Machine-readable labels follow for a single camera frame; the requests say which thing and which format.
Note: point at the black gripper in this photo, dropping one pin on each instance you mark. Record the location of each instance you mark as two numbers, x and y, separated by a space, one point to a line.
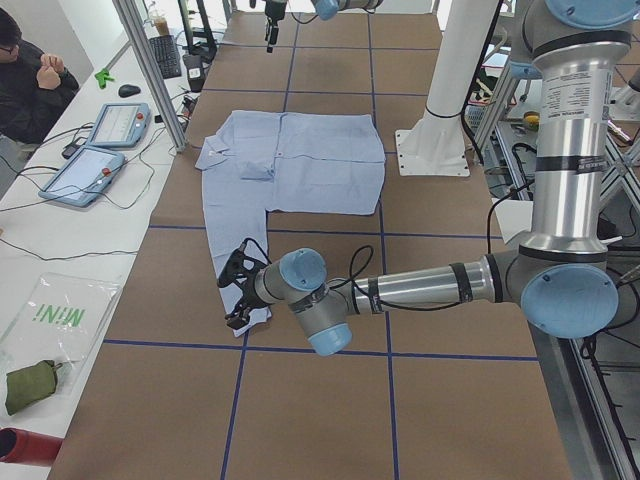
272 11
247 294

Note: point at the light blue striped shirt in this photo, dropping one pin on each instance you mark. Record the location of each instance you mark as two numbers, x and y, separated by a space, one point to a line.
258 162

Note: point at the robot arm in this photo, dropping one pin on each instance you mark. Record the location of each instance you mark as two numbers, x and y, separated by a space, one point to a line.
555 271
327 9

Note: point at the black keyboard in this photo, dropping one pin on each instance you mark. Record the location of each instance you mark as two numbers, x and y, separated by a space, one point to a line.
166 55

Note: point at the iced coffee cup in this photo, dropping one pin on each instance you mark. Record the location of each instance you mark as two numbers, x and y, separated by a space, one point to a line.
161 25

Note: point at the black computer mouse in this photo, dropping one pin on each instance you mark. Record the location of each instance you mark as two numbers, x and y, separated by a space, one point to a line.
128 90

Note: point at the green plastic clamp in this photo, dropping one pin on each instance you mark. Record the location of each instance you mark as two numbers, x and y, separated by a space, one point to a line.
103 77

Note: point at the upper blue teach pendant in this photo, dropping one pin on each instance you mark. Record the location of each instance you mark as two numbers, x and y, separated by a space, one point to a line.
119 125

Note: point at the blue teach pendant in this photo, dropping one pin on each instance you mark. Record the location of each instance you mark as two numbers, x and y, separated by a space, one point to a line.
84 177
119 125

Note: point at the clear plastic MiNi bag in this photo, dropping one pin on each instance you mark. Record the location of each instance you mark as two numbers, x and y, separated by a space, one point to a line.
61 321

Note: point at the lower blue teach pendant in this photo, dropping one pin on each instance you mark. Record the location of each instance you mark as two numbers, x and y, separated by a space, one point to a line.
84 177

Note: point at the green folded cloth pouch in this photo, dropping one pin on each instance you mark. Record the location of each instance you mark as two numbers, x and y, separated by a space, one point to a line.
29 385

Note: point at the seated person in black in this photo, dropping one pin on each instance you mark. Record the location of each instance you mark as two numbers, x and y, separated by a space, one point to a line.
36 87

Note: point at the red bottle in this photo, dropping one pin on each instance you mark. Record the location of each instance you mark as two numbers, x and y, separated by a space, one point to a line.
29 448

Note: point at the white paper sheet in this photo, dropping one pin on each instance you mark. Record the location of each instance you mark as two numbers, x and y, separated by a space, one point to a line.
514 217

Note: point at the aluminium frame post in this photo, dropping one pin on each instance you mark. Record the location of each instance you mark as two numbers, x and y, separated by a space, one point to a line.
133 25

